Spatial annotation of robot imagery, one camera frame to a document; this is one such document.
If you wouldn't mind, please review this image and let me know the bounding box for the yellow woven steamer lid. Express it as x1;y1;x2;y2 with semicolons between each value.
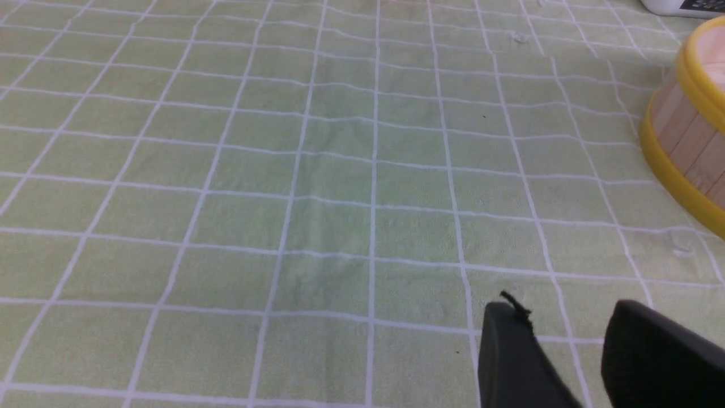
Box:
675;16;724;134

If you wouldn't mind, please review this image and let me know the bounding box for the green checkered tablecloth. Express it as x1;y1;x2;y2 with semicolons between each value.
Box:
1;1;723;407

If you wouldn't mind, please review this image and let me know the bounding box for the green lidded storage box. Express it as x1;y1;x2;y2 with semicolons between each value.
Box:
641;0;724;20

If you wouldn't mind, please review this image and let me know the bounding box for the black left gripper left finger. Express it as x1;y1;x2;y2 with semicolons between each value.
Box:
478;291;582;407

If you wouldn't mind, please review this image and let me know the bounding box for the bamboo steamer basket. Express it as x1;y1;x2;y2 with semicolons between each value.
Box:
639;70;724;238

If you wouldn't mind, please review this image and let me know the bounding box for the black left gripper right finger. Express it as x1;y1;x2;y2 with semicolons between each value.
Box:
601;300;724;407

